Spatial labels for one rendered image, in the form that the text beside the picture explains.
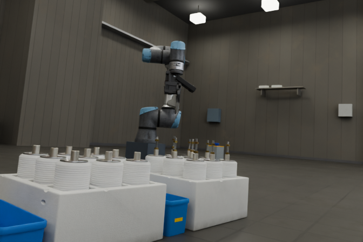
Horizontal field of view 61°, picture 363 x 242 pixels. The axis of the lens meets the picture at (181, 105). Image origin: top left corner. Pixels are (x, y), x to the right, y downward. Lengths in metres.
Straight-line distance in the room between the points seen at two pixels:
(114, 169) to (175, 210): 0.30
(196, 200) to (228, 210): 0.23
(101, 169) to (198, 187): 0.41
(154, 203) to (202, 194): 0.25
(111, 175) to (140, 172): 0.12
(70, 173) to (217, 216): 0.67
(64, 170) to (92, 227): 0.17
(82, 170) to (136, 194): 0.19
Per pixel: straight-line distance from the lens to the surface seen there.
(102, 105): 9.77
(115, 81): 10.18
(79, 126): 7.68
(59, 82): 7.37
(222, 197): 1.35
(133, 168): 1.03
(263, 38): 12.14
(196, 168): 1.25
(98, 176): 0.97
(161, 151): 2.00
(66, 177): 0.90
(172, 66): 1.55
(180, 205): 1.15
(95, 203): 0.90
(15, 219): 0.98
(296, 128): 11.12
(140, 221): 1.03
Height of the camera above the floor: 0.33
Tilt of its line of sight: 6 degrees up
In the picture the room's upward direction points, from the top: 4 degrees clockwise
